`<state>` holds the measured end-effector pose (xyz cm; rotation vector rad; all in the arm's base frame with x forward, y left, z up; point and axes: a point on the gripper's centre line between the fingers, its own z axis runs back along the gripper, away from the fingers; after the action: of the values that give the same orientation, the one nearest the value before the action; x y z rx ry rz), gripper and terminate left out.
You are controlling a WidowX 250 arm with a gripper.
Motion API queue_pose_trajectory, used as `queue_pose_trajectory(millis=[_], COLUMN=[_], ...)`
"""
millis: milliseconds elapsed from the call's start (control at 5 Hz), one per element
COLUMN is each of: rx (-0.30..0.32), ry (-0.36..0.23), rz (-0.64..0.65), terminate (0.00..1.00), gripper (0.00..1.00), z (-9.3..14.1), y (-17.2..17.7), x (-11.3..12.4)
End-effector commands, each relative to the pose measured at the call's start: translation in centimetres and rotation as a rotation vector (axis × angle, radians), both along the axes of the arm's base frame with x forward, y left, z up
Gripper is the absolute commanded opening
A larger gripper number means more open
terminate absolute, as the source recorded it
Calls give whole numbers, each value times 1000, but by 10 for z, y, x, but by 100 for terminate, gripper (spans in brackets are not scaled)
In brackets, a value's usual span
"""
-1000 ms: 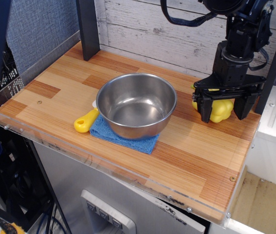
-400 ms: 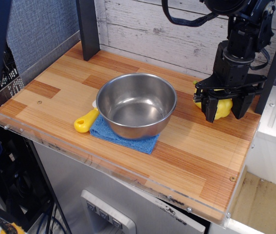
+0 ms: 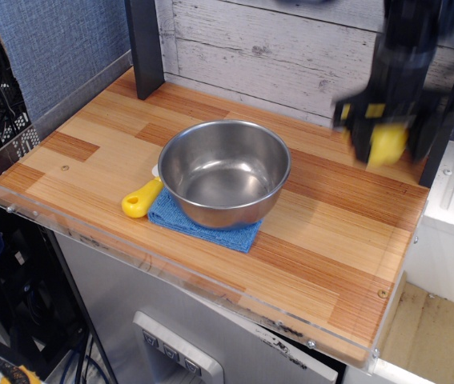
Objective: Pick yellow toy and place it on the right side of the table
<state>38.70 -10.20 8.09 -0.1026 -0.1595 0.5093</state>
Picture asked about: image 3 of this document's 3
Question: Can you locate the yellow bell pepper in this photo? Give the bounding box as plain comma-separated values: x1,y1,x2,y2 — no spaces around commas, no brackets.
339,101,410,168

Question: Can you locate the yellow handled knife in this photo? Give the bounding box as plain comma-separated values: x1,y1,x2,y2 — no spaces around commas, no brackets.
121,165,163,218

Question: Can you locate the blue folded cloth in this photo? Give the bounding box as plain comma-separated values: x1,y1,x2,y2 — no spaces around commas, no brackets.
147,188,263,253

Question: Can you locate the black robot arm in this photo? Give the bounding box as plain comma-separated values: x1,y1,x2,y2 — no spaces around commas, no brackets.
332,1,454,166

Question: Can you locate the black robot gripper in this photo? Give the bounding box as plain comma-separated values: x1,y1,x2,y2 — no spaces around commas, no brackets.
332,43,448,163

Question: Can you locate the white ribbed side block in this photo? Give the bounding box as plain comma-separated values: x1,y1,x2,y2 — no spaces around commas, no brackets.
420,140,454,243

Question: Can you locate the stainless steel bowl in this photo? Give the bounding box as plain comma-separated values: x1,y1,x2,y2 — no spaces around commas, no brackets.
158,120,291,230

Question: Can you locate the silver cabinet with buttons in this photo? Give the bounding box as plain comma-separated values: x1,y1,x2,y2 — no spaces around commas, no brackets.
55,234,345,383

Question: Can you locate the dark left frame post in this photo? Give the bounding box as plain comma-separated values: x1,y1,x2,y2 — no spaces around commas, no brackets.
125,0,165,100

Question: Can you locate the clear acrylic table guard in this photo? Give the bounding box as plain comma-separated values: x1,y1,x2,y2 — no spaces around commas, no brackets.
0,58,425,368

